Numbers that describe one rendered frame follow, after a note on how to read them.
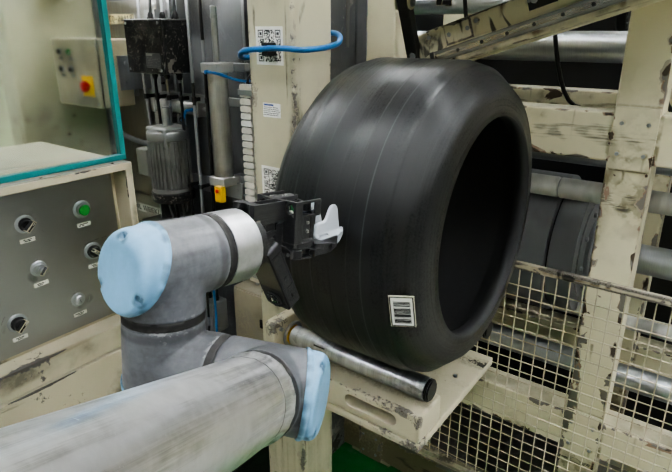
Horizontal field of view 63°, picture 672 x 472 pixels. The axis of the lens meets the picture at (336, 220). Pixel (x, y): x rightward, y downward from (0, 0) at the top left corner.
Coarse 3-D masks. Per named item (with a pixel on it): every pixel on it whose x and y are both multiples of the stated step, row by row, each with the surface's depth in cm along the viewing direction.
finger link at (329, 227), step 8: (328, 208) 79; (336, 208) 80; (328, 216) 79; (336, 216) 81; (320, 224) 78; (328, 224) 79; (336, 224) 81; (320, 232) 78; (328, 232) 80; (336, 232) 81
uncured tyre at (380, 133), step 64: (384, 64) 99; (448, 64) 93; (320, 128) 91; (384, 128) 85; (448, 128) 84; (512, 128) 107; (320, 192) 88; (384, 192) 82; (448, 192) 85; (512, 192) 125; (320, 256) 89; (384, 256) 82; (448, 256) 135; (512, 256) 120; (320, 320) 98; (384, 320) 87; (448, 320) 123
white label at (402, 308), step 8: (392, 296) 84; (400, 296) 84; (408, 296) 83; (392, 304) 85; (400, 304) 84; (408, 304) 84; (392, 312) 85; (400, 312) 85; (408, 312) 85; (392, 320) 86; (400, 320) 86; (408, 320) 86
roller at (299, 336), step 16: (288, 336) 120; (304, 336) 118; (336, 352) 113; (352, 352) 112; (352, 368) 111; (368, 368) 108; (384, 368) 107; (400, 384) 104; (416, 384) 102; (432, 384) 102
